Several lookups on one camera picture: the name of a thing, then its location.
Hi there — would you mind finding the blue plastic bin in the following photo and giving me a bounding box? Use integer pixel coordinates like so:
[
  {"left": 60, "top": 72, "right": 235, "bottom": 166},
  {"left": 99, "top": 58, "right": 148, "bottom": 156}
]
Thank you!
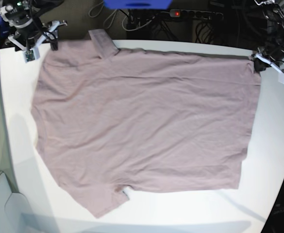
[{"left": 103, "top": 0, "right": 172, "bottom": 10}]

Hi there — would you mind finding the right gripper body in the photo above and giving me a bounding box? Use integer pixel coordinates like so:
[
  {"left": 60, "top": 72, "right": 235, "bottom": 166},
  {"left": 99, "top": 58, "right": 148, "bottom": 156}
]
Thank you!
[{"left": 7, "top": 19, "right": 67, "bottom": 52}]

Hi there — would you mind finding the mauve pink t-shirt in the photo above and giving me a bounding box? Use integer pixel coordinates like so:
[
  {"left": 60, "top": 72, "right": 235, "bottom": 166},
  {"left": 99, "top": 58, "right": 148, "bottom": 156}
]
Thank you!
[{"left": 31, "top": 30, "right": 261, "bottom": 218}]

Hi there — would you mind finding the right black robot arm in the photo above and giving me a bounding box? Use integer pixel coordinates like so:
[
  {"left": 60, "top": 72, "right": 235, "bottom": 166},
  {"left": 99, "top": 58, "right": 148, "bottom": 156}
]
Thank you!
[{"left": 0, "top": 0, "right": 67, "bottom": 51}]

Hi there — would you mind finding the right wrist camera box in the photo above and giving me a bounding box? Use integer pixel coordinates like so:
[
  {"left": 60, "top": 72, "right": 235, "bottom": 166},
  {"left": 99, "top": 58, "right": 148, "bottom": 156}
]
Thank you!
[{"left": 23, "top": 47, "right": 40, "bottom": 63}]

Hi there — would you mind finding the black power strip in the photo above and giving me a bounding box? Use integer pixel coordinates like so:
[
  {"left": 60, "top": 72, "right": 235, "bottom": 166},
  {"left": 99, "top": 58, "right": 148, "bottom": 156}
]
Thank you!
[{"left": 169, "top": 9, "right": 224, "bottom": 20}]

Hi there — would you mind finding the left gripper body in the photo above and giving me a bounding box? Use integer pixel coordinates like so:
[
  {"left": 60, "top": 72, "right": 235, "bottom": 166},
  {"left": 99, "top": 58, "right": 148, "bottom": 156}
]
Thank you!
[{"left": 250, "top": 46, "right": 284, "bottom": 73}]

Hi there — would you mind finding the white looped cable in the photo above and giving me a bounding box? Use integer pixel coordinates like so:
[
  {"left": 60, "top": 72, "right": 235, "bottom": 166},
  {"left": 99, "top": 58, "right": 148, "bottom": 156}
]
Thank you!
[{"left": 103, "top": 9, "right": 133, "bottom": 32}]

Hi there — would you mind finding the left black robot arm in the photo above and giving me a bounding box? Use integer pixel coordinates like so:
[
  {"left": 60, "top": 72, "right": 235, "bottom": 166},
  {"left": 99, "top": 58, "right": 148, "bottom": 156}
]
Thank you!
[{"left": 242, "top": 0, "right": 284, "bottom": 74}]

